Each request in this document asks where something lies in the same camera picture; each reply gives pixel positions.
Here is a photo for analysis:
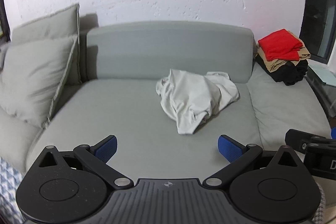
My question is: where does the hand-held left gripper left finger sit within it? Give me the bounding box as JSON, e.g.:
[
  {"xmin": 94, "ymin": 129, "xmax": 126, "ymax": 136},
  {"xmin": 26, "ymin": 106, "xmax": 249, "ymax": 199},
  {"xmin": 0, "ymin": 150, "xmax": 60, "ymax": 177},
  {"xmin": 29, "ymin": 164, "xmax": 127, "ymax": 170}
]
[{"xmin": 39, "ymin": 135, "xmax": 133, "ymax": 189}]

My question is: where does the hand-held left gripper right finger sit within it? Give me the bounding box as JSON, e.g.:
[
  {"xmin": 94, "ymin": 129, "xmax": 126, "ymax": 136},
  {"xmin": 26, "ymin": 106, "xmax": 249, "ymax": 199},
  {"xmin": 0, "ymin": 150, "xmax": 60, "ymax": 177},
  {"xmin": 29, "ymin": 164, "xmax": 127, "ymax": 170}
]
[{"xmin": 202, "ymin": 135, "xmax": 298, "ymax": 189}]

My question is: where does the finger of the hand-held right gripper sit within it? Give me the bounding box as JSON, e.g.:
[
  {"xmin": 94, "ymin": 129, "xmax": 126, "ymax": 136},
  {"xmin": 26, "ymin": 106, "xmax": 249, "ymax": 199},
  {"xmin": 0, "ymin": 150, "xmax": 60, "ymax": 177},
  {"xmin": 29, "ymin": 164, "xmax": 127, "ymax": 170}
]
[{"xmin": 285, "ymin": 129, "xmax": 327, "ymax": 153}]

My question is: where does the white t-shirt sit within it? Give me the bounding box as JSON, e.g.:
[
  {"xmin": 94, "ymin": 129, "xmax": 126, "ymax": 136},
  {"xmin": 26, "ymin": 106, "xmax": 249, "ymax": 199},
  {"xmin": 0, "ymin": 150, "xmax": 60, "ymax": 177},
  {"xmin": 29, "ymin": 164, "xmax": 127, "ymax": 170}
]
[{"xmin": 155, "ymin": 69, "xmax": 240, "ymax": 135}]

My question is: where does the grey sofa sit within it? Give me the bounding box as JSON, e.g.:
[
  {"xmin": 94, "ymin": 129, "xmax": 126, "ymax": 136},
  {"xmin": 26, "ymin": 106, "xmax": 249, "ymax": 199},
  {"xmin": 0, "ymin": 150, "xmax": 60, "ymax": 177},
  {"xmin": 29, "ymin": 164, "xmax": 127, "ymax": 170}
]
[{"xmin": 0, "ymin": 21, "xmax": 332, "ymax": 174}]

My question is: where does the houndstooth patterned cloth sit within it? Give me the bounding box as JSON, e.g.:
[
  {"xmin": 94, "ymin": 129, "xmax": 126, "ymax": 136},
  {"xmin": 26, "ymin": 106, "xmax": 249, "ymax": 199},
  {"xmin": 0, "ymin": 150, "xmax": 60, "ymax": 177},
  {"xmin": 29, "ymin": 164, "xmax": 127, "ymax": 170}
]
[{"xmin": 312, "ymin": 182, "xmax": 328, "ymax": 224}]

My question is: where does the glass side table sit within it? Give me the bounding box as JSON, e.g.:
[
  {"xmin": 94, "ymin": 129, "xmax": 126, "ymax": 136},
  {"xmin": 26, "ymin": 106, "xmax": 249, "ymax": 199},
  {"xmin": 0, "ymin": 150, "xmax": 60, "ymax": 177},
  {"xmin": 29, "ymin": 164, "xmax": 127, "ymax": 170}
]
[{"xmin": 306, "ymin": 64, "xmax": 336, "ymax": 119}]

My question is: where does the folded black garment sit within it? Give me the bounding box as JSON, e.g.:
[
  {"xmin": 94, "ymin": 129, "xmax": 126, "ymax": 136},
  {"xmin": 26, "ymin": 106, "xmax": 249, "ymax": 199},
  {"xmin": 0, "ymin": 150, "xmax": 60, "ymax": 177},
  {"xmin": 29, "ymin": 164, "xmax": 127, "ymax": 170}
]
[{"xmin": 255, "ymin": 55, "xmax": 309, "ymax": 86}]

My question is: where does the pale green paper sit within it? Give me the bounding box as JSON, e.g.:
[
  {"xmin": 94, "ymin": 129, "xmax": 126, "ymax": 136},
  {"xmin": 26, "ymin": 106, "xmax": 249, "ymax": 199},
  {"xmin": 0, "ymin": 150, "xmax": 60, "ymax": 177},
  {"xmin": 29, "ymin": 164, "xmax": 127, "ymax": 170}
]
[{"xmin": 308, "ymin": 64, "xmax": 336, "ymax": 86}]

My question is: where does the folded tan garment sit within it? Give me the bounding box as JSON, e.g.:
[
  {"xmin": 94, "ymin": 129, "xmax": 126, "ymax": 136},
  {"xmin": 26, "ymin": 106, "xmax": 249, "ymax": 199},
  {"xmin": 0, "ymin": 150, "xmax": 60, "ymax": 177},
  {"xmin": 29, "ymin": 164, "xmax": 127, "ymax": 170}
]
[{"xmin": 256, "ymin": 45, "xmax": 311, "ymax": 73}]

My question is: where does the folded red garment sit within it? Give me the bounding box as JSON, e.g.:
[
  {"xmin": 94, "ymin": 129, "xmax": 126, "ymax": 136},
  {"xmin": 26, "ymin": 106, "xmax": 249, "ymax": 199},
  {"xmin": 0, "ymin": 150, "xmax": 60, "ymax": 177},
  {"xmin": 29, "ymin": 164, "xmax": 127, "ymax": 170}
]
[{"xmin": 258, "ymin": 29, "xmax": 305, "ymax": 62}]

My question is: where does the large grey pillow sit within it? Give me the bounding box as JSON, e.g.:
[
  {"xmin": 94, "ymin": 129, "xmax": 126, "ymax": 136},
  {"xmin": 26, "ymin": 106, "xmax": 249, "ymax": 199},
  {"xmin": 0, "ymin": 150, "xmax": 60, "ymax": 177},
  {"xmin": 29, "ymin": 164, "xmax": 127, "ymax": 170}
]
[{"xmin": 0, "ymin": 35, "xmax": 79, "ymax": 130}]

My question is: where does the blue patterned rug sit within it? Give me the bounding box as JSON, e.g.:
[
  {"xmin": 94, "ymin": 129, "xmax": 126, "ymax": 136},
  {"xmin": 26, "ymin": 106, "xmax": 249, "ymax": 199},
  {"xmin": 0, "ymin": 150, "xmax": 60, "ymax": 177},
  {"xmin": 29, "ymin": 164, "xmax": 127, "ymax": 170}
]
[{"xmin": 0, "ymin": 157, "xmax": 26, "ymax": 224}]

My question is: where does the dark window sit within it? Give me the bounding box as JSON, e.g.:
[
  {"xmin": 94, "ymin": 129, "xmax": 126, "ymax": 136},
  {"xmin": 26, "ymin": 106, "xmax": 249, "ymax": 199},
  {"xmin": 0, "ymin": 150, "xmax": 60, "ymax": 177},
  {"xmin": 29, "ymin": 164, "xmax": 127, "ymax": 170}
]
[{"xmin": 299, "ymin": 0, "xmax": 336, "ymax": 65}]

